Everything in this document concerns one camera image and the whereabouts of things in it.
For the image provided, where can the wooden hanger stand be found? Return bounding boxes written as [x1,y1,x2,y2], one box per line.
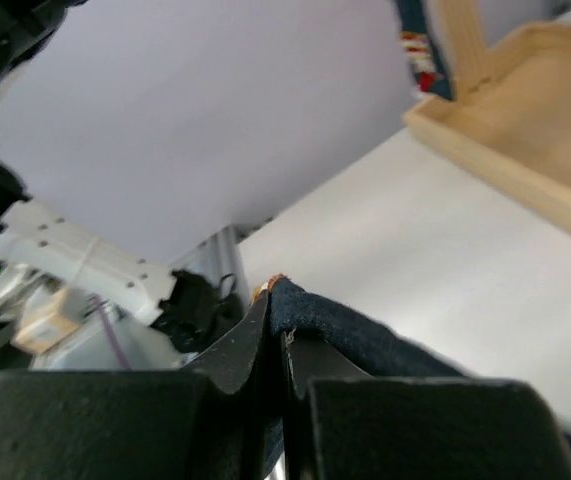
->
[404,1,571,234]

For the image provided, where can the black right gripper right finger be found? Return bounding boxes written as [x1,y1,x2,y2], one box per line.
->
[281,331,571,479]

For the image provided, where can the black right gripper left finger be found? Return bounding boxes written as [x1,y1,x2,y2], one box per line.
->
[0,294,269,479]

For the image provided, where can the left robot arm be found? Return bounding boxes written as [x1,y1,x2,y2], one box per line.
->
[0,1,249,370]

